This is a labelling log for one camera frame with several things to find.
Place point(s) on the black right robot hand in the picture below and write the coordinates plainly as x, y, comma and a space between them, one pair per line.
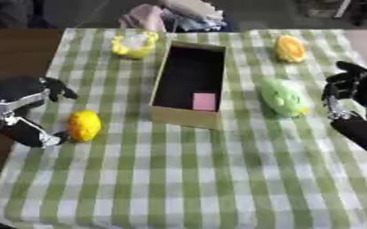
356, 86

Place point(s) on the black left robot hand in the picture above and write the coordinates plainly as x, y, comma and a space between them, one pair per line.
15, 89

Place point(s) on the tan cardboard box black inside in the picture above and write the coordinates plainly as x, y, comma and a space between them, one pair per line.
188, 85

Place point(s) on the green soft toy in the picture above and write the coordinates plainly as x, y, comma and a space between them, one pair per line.
283, 97

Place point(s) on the orange yellow toy fruit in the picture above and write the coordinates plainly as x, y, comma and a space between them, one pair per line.
289, 48

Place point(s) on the yellow round toy fruit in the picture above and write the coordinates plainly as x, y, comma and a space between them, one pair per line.
84, 125

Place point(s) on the yellow and white soft toy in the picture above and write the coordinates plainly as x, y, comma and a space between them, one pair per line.
134, 44

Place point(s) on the pink card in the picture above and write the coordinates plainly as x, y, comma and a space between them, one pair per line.
204, 101

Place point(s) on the pile of clothes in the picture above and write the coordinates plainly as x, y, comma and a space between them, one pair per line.
179, 16

